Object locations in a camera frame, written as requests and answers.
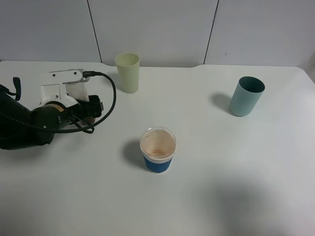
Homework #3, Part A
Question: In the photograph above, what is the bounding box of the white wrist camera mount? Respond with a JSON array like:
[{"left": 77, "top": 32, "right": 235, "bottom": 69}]
[{"left": 40, "top": 69, "right": 90, "bottom": 107}]

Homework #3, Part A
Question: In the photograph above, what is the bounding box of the black camera cable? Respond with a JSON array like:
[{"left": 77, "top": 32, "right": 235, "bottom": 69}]
[{"left": 52, "top": 71, "right": 118, "bottom": 135}]

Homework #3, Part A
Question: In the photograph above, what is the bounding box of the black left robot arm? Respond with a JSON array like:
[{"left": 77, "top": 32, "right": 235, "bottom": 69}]
[{"left": 0, "top": 77, "right": 103, "bottom": 150}]

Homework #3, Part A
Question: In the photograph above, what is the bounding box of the teal plastic cup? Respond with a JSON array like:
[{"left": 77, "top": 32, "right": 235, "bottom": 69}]
[{"left": 229, "top": 76, "right": 265, "bottom": 117}]

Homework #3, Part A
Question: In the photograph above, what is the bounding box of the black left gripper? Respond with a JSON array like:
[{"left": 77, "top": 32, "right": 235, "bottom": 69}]
[{"left": 58, "top": 95, "right": 103, "bottom": 128}]

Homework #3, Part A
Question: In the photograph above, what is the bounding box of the paper cup with blue sleeve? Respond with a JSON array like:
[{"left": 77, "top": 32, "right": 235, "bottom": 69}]
[{"left": 140, "top": 127, "right": 177, "bottom": 173}]

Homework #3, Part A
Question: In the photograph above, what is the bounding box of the light green plastic cup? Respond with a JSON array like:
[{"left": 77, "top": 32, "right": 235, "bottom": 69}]
[{"left": 115, "top": 53, "right": 140, "bottom": 93}]

